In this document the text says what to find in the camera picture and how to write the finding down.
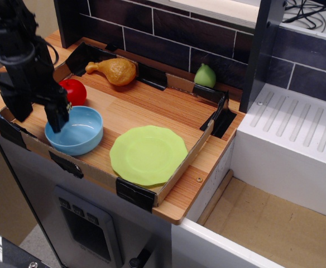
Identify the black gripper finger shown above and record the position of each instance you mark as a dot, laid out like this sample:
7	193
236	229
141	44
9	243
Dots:
57	115
20	107

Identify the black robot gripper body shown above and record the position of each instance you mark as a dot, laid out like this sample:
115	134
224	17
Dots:
29	70

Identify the light blue plastic bowl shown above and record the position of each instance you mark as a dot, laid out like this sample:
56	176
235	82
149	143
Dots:
81	134

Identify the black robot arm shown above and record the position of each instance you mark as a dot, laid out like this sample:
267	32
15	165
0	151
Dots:
16	19

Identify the green plastic plate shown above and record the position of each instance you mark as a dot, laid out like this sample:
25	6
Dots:
147	156

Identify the red toy apple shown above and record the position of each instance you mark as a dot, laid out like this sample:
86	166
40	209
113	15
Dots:
76	91

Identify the toy chicken drumstick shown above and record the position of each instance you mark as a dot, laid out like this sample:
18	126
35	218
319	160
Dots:
118	71

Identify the cardboard tray with black tape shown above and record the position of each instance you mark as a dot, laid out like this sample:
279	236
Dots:
134	105

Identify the toy oven door panel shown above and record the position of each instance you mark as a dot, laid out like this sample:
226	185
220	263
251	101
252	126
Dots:
91	228

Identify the green toy pear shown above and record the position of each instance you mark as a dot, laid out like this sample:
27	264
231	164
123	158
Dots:
205	76

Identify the white toy sink unit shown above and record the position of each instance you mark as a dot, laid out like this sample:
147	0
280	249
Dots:
264	205

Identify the dark grey left post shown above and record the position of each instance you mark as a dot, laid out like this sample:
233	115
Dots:
68	14

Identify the dark grey vertical post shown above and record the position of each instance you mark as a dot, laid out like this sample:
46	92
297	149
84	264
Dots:
269	18

